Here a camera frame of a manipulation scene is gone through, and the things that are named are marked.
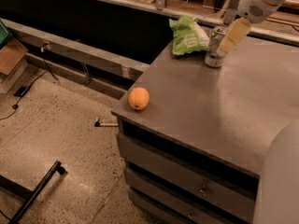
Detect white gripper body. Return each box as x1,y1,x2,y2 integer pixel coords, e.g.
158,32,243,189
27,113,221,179
237,0,280,23

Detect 7up soda can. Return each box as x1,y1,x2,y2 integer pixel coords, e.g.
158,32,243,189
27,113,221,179
205,26,227,68

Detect black power adapter with cable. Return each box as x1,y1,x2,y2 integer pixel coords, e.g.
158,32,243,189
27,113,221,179
0,60,59,120

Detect green rice chip bag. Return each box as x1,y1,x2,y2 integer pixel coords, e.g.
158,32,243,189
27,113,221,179
169,15,210,56

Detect grey metal rail frame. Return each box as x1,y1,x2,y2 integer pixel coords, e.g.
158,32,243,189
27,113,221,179
1,19,149,99

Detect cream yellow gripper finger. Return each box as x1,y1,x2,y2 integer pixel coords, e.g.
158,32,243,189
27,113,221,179
218,18,251,54

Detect cardboard box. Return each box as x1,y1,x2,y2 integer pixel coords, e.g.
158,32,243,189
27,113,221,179
0,38,27,75

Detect black metal stand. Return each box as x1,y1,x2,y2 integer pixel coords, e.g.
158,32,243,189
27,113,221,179
0,161,67,224

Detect small wooden stick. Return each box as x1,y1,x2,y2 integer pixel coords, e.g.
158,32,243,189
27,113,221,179
94,119,119,127

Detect grey drawer cabinet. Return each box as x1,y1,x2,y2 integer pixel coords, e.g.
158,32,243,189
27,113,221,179
118,119,259,224

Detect green bin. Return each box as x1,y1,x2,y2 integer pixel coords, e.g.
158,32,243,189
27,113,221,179
0,20,13,48

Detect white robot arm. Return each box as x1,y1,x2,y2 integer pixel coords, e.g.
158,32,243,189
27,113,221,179
217,0,299,224

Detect orange fruit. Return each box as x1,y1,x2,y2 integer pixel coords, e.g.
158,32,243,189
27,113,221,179
128,88,150,110

